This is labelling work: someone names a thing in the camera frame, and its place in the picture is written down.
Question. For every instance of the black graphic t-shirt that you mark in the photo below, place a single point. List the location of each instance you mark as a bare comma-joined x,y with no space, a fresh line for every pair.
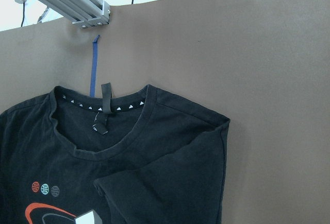
156,157

